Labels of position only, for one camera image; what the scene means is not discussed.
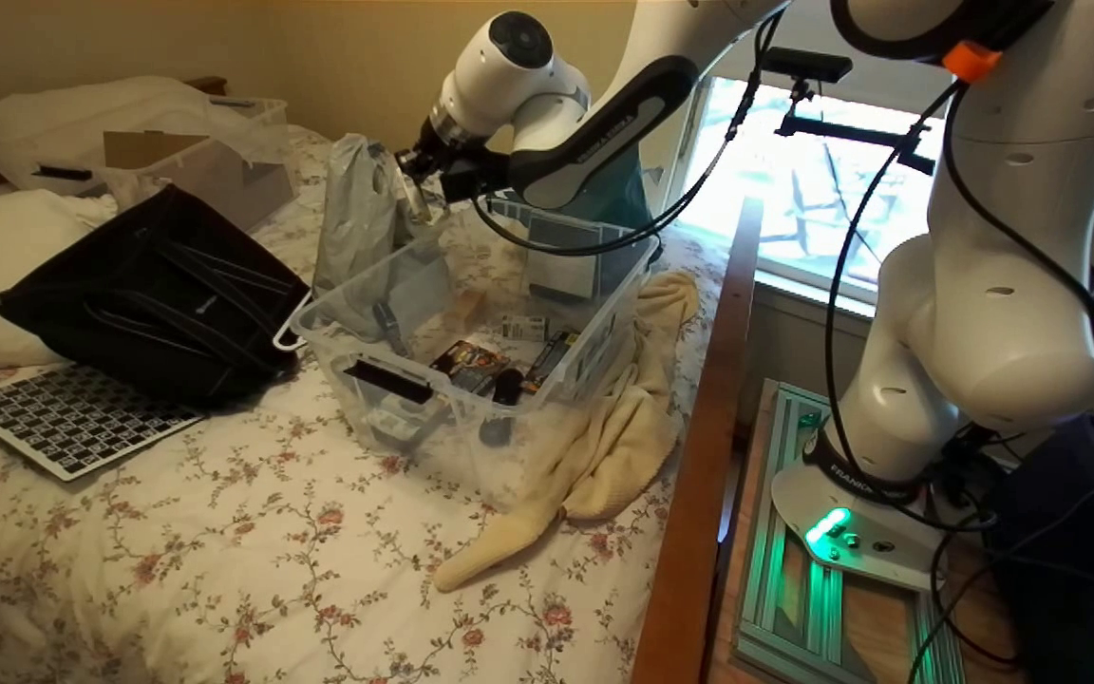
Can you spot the bright window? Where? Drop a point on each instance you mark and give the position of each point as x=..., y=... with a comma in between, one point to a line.
x=800, y=203

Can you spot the black camera on clamp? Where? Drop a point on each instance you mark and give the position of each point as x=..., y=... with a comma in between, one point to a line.
x=807, y=62

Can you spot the beige towel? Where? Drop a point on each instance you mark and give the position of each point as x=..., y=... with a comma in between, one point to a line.
x=596, y=471

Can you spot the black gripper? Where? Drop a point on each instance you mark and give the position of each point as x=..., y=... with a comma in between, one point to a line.
x=433, y=150

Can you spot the clear plastic bag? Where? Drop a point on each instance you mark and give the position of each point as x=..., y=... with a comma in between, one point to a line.
x=355, y=203

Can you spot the floral bedsheet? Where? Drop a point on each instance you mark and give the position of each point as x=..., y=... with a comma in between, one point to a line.
x=255, y=556

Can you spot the dark blue chair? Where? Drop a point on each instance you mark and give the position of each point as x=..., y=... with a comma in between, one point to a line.
x=1081, y=571

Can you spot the brown cardboard box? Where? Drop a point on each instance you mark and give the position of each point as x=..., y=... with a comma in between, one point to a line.
x=217, y=186

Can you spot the grey crumpled plastic bag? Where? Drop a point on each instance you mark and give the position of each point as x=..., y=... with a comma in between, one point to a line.
x=419, y=225

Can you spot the brown wooden footboard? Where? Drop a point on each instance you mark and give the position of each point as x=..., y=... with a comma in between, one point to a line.
x=700, y=506

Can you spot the black container latch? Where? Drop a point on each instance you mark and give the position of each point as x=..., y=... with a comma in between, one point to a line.
x=387, y=381

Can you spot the green lit robot platform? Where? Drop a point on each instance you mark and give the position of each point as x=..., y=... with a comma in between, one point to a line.
x=776, y=594

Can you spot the white hanger hook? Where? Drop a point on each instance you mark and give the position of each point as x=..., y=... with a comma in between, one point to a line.
x=283, y=339

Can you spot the dark fabric bag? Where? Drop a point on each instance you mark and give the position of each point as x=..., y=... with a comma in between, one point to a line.
x=153, y=307

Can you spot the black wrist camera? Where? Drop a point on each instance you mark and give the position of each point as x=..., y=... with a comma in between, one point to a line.
x=476, y=178

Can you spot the clear plastic storage container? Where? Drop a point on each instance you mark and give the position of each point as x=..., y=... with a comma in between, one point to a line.
x=341, y=317

